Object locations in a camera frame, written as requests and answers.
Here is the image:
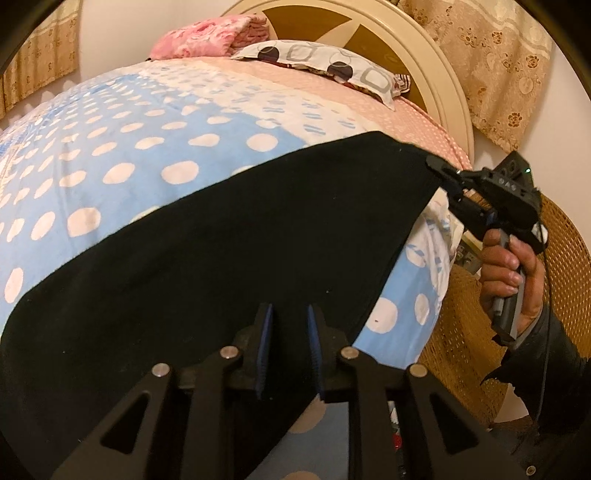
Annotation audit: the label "white patterned pillow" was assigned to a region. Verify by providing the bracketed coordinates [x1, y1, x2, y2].
[229, 41, 411, 112]

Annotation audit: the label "person's right forearm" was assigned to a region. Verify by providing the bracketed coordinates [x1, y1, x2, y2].
[480, 305, 591, 480]

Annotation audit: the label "folded pink floral blanket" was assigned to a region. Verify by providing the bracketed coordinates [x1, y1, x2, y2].
[147, 13, 271, 62]

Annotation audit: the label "narrow beige floral curtain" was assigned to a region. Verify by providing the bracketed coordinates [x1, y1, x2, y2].
[399, 0, 555, 148]

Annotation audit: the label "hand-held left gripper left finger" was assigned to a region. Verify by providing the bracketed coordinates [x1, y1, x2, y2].
[51, 302, 278, 480]

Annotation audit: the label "black pants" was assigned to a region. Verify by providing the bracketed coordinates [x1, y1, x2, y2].
[0, 131, 441, 480]

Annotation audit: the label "wicker chair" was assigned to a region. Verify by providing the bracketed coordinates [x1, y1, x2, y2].
[418, 194, 591, 425]

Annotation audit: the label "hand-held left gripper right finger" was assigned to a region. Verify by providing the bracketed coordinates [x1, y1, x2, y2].
[307, 304, 529, 480]

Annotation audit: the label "person's right hand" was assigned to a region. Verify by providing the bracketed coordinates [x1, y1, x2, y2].
[479, 228, 548, 337]

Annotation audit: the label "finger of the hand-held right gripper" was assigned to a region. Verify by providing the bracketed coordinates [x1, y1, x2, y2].
[425, 155, 467, 191]
[448, 191, 498, 236]

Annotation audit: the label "printed pink blue bed cover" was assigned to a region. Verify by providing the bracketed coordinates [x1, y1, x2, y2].
[0, 55, 474, 480]

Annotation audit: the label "cream round headboard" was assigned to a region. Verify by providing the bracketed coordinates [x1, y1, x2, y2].
[222, 0, 476, 160]

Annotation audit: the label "wide beige floral curtain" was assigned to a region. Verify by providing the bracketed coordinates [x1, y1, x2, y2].
[0, 0, 81, 118]

